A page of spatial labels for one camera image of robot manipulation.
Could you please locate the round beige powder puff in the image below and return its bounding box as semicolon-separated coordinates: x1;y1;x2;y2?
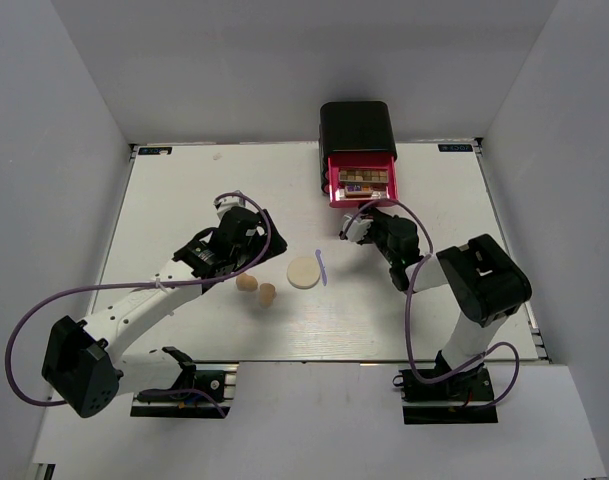
286;257;321;290

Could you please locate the brown eyeshadow palette clear case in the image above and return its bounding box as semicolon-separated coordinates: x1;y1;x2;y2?
339;169;389;184

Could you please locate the black drawer organizer cabinet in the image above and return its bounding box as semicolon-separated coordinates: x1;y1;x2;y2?
318;100;398;201

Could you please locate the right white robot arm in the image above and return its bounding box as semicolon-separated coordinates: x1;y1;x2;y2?
341;205;532;399

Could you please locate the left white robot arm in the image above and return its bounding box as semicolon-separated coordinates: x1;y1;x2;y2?
42;206;287;418

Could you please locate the beige makeup sponge left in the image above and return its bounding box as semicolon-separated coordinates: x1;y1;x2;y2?
235;273;259;292

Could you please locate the beige makeup sponge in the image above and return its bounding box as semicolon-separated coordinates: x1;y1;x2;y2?
259;283;277;308
235;273;259;292

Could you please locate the beige makeup sponge right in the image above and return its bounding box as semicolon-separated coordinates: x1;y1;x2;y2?
259;283;277;308

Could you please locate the purple eyebrow razor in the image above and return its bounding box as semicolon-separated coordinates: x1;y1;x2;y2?
315;248;328;286

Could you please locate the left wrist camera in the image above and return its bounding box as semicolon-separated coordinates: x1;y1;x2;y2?
213;190;246;220

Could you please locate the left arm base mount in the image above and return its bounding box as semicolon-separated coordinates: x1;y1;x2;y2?
121;346;238;419

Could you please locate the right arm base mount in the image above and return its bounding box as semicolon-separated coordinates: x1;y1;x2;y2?
392;364;498;425

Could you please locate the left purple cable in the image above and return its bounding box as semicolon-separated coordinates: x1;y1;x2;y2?
4;192;273;416

